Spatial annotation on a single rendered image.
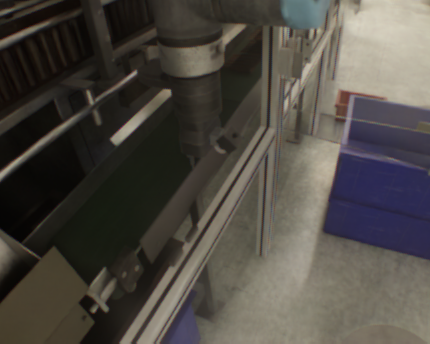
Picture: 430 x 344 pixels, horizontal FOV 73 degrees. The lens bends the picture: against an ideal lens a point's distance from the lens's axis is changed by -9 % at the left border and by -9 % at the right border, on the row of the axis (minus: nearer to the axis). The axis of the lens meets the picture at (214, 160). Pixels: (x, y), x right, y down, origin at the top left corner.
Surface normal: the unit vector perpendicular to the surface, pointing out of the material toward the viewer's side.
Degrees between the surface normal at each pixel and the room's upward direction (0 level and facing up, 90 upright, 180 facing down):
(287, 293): 0
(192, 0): 99
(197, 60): 90
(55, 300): 79
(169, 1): 90
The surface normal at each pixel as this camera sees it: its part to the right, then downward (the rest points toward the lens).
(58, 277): 0.87, 0.09
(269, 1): -0.35, 0.75
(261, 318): -0.07, -0.76
